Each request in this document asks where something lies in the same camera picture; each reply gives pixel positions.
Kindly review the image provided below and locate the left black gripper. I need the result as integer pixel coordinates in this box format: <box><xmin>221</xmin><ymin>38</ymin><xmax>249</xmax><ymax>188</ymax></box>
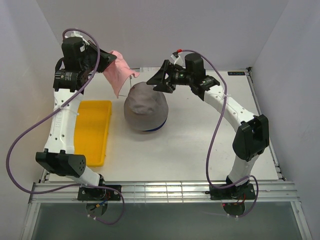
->
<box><xmin>79</xmin><ymin>40</ymin><xmax>116</xmax><ymax>74</ymax></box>

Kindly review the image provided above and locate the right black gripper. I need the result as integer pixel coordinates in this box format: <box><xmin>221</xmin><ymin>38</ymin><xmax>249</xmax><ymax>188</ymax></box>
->
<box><xmin>146</xmin><ymin>60</ymin><xmax>193</xmax><ymax>94</ymax></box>

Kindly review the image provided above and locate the pink hat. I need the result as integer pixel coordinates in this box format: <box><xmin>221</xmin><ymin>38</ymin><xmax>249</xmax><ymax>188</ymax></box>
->
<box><xmin>103</xmin><ymin>50</ymin><xmax>140</xmax><ymax>98</ymax></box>

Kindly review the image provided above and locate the grey hat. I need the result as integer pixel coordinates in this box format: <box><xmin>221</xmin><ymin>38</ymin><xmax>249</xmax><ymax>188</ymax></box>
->
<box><xmin>123</xmin><ymin>82</ymin><xmax>169</xmax><ymax>132</ymax></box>

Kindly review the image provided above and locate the blue hat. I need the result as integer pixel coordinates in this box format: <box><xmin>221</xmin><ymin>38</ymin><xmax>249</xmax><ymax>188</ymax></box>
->
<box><xmin>143</xmin><ymin>118</ymin><xmax>168</xmax><ymax>132</ymax></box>

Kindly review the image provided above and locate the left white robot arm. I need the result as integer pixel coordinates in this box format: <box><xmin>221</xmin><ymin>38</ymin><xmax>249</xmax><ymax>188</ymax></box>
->
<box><xmin>35</xmin><ymin>36</ymin><xmax>117</xmax><ymax>200</ymax></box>

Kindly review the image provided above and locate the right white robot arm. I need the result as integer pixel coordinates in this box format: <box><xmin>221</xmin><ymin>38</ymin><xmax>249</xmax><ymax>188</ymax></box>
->
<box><xmin>146</xmin><ymin>49</ymin><xmax>270</xmax><ymax>199</ymax></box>

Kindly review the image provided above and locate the white paper strip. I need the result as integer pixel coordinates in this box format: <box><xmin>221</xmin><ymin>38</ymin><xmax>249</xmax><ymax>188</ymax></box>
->
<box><xmin>139</xmin><ymin>67</ymin><xmax>160</xmax><ymax>73</ymax></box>

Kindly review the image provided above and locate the yellow plastic bin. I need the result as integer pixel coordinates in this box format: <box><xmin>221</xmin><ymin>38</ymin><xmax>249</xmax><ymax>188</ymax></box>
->
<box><xmin>74</xmin><ymin>100</ymin><xmax>112</xmax><ymax>167</ymax></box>

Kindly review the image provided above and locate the blue corner label right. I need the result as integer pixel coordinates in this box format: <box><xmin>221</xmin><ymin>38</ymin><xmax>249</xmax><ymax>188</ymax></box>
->
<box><xmin>227</xmin><ymin>71</ymin><xmax>246</xmax><ymax>76</ymax></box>

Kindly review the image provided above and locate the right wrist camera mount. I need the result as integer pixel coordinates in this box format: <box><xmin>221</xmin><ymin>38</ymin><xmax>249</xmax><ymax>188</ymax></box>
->
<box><xmin>170</xmin><ymin>49</ymin><xmax>184</xmax><ymax>67</ymax></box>

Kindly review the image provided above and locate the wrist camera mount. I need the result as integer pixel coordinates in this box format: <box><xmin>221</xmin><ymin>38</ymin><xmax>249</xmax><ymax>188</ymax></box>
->
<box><xmin>170</xmin><ymin>49</ymin><xmax>184</xmax><ymax>67</ymax></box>
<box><xmin>64</xmin><ymin>30</ymin><xmax>87</xmax><ymax>42</ymax></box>

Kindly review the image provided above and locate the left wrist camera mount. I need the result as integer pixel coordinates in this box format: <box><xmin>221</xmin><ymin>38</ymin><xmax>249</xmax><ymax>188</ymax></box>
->
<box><xmin>64</xmin><ymin>30</ymin><xmax>87</xmax><ymax>42</ymax></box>

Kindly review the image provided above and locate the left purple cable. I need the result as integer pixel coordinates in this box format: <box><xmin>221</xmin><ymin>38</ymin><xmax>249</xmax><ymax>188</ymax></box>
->
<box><xmin>5</xmin><ymin>29</ymin><xmax>125</xmax><ymax>225</ymax></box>

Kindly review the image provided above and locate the aluminium front rail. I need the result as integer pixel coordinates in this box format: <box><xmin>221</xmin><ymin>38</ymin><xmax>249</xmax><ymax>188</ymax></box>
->
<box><xmin>29</xmin><ymin>180</ymin><xmax>300</xmax><ymax>204</ymax></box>

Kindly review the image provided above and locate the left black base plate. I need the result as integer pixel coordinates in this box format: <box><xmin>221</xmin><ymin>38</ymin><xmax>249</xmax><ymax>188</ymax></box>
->
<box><xmin>77</xmin><ymin>184</ymin><xmax>122</xmax><ymax>201</ymax></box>

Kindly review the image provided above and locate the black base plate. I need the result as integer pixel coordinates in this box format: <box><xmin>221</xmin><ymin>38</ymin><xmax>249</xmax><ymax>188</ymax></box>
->
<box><xmin>205</xmin><ymin>183</ymin><xmax>256</xmax><ymax>200</ymax></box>
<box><xmin>77</xmin><ymin>184</ymin><xmax>122</xmax><ymax>201</ymax></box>

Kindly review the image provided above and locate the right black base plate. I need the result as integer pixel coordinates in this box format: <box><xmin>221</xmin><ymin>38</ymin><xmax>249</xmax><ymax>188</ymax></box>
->
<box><xmin>205</xmin><ymin>183</ymin><xmax>256</xmax><ymax>200</ymax></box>

